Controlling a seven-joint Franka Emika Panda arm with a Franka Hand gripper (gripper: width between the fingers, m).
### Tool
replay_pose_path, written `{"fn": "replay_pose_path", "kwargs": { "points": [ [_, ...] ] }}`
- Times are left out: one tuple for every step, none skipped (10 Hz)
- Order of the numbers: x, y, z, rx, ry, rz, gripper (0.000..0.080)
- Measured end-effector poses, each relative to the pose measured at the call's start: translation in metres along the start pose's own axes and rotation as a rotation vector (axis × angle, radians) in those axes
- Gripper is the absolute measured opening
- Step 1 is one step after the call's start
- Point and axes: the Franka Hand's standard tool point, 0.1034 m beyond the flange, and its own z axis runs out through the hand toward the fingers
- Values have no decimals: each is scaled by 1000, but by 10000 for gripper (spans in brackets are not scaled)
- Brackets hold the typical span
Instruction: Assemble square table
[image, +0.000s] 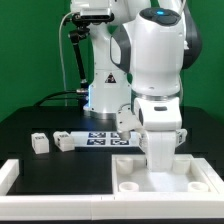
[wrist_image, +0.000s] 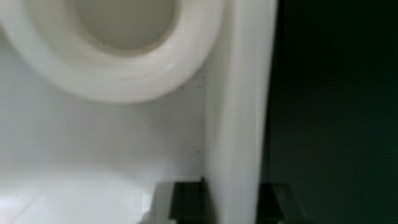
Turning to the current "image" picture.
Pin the white square table top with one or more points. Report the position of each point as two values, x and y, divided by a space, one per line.
187 174

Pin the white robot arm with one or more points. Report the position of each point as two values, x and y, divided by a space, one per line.
139 51

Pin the white U-shaped obstacle fence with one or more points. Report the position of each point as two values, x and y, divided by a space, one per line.
117 205

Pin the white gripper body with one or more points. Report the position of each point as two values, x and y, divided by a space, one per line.
160 121

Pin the grey camera on mount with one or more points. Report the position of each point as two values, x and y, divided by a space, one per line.
95 13

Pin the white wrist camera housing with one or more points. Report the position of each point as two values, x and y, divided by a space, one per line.
126 122

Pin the white sheet with tags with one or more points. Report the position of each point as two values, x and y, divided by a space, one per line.
103 139

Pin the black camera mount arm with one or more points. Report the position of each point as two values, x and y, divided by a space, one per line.
76 36

